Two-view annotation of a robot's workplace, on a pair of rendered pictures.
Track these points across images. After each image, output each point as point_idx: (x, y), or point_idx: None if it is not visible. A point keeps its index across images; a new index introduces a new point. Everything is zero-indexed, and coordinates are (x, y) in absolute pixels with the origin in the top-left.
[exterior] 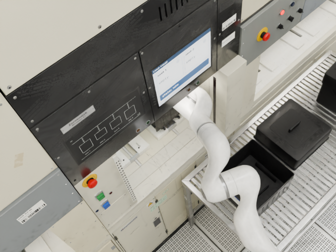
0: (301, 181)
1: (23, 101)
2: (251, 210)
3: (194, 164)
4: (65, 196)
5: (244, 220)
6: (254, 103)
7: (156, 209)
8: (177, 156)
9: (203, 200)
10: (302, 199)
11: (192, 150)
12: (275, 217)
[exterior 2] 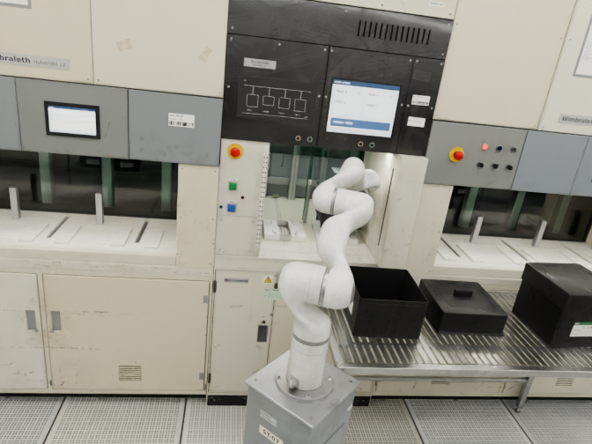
0: (439, 344)
1: (237, 4)
2: (344, 216)
3: None
4: (210, 138)
5: (331, 218)
6: (435, 271)
7: (270, 302)
8: None
9: None
10: (427, 353)
11: None
12: (381, 346)
